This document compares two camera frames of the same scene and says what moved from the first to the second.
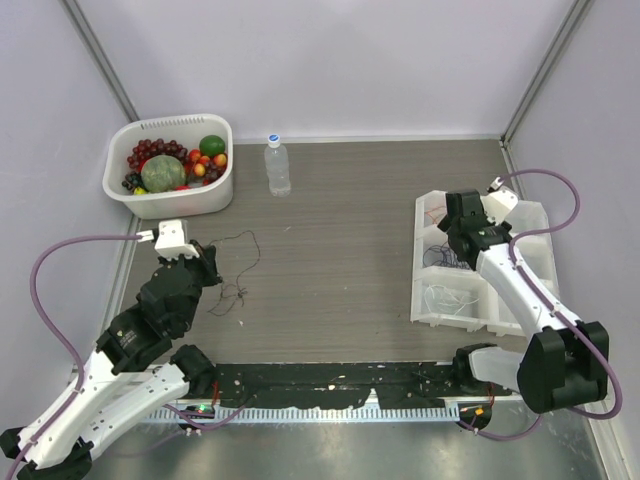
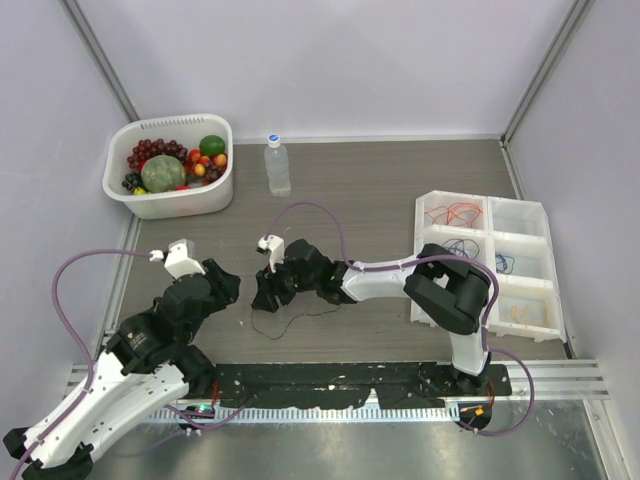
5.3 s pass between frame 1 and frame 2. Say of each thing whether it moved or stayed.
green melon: stayed
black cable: moved
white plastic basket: stayed
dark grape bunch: stayed
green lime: stayed
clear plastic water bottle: stayed
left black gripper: moved
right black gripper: moved
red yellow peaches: stayed
